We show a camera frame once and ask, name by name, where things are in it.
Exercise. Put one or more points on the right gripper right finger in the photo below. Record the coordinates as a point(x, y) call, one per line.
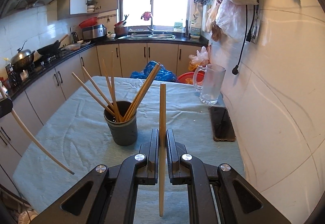
point(217, 194)

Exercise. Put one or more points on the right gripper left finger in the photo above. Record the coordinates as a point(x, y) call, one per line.
point(107, 194)

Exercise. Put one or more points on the steel lidded pot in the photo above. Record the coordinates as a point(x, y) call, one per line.
point(22, 60)

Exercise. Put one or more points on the black smartphone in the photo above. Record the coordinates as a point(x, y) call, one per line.
point(221, 124)

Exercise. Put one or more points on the black wok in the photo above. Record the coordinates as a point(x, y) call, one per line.
point(52, 48)

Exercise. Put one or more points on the grey-blue table cloth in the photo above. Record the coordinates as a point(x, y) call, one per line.
point(79, 138)

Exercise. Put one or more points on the dark utensil holder cup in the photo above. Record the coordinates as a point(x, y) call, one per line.
point(123, 133)

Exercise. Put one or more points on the silver rice cooker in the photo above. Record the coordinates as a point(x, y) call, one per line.
point(94, 32)

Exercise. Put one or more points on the red colander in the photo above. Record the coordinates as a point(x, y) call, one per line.
point(88, 22)

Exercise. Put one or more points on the clear glass mug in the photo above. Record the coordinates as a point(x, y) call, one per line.
point(212, 81)

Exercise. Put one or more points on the red plastic basin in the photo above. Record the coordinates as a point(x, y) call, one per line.
point(187, 78)

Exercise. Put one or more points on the dark red utensil pot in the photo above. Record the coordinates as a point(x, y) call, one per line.
point(120, 29)

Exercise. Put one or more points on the red basket with bags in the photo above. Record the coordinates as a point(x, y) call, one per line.
point(201, 58)

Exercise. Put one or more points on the steel sink faucet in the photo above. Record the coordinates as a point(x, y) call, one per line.
point(147, 16)

